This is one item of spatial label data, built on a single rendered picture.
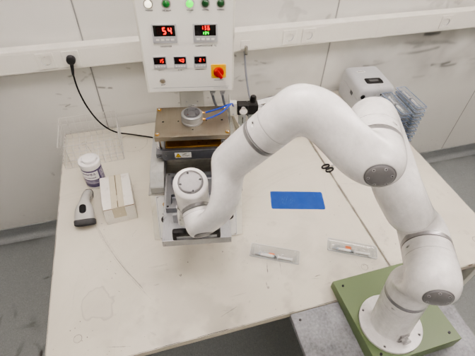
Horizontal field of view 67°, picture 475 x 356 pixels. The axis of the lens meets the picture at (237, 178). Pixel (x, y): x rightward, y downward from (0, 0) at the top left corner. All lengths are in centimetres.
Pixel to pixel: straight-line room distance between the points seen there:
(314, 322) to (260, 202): 54
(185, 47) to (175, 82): 15
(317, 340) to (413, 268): 47
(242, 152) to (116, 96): 125
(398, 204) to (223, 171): 37
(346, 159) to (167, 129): 81
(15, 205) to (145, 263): 123
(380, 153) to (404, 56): 178
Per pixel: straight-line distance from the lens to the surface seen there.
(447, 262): 95
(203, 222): 82
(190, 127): 132
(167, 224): 120
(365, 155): 64
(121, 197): 149
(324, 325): 130
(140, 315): 130
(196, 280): 133
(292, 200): 157
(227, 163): 76
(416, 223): 86
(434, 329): 135
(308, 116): 66
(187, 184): 85
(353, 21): 201
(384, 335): 126
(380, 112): 73
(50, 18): 175
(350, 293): 133
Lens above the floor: 192
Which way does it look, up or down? 46 degrees down
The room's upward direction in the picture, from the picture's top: 2 degrees clockwise
